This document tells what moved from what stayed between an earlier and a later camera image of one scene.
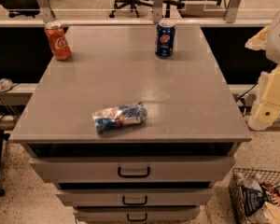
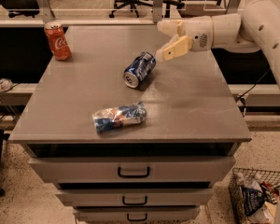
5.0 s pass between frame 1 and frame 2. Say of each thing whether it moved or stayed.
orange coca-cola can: stayed
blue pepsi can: moved
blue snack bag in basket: stayed
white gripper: moved
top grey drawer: stayed
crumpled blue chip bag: stayed
